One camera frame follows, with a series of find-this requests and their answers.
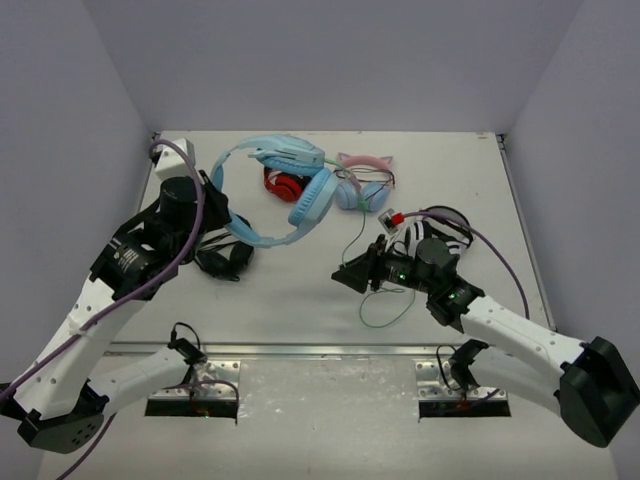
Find red headphones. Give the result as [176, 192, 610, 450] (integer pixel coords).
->
[263, 167, 311, 203]

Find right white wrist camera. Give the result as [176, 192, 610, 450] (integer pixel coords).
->
[378, 209, 405, 235]

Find light blue headphones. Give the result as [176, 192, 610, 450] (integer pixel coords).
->
[226, 134, 339, 248]

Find metal rail bracket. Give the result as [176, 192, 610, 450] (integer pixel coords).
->
[107, 342, 506, 401]

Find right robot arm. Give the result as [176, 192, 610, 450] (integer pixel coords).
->
[331, 236, 639, 448]

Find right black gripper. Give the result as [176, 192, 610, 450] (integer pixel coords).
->
[333, 235, 435, 296]

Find white black headphones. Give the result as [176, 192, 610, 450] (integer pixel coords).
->
[391, 205, 474, 257]

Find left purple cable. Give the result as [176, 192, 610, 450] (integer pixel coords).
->
[0, 139, 206, 480]

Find green headphone cable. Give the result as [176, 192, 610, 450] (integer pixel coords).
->
[322, 154, 417, 330]

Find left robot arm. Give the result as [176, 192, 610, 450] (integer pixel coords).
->
[1, 171, 230, 454]

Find pink blue cat-ear headphones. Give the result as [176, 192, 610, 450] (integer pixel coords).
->
[334, 152, 395, 213]

